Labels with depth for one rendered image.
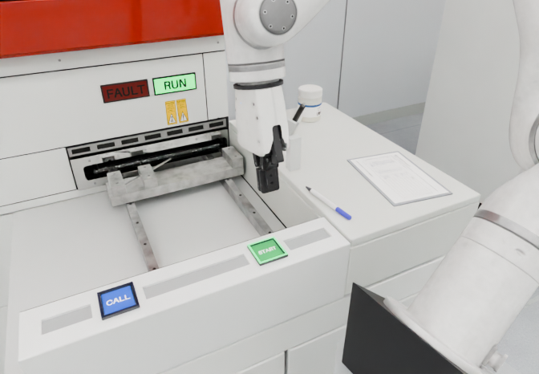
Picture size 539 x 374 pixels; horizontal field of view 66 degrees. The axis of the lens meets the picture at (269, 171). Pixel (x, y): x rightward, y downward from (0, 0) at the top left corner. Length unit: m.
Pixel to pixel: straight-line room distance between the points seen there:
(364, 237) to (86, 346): 0.50
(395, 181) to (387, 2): 2.58
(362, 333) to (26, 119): 0.90
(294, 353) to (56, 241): 0.61
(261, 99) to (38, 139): 0.73
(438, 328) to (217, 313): 0.34
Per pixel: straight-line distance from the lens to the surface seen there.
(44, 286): 1.02
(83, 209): 1.22
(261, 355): 0.88
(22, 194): 1.26
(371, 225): 0.85
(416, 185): 0.99
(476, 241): 0.67
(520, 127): 0.77
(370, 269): 0.89
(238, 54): 0.60
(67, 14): 1.06
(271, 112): 0.60
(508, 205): 0.67
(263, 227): 1.00
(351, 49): 3.35
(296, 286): 0.79
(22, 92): 1.15
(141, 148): 1.22
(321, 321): 0.91
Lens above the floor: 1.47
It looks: 30 degrees down
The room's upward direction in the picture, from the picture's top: straight up
